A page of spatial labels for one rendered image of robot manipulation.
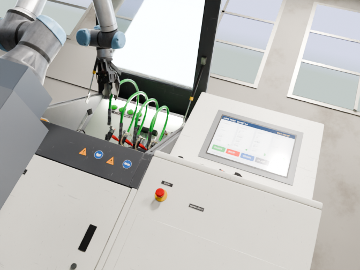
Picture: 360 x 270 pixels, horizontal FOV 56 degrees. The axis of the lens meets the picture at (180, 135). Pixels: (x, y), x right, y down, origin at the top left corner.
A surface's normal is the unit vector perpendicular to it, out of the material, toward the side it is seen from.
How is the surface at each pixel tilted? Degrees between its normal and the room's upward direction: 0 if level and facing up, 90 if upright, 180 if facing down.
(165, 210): 90
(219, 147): 76
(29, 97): 90
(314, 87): 90
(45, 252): 90
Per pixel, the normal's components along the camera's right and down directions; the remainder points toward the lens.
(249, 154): 0.00, -0.65
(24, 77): 0.93, 0.29
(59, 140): -0.09, -0.46
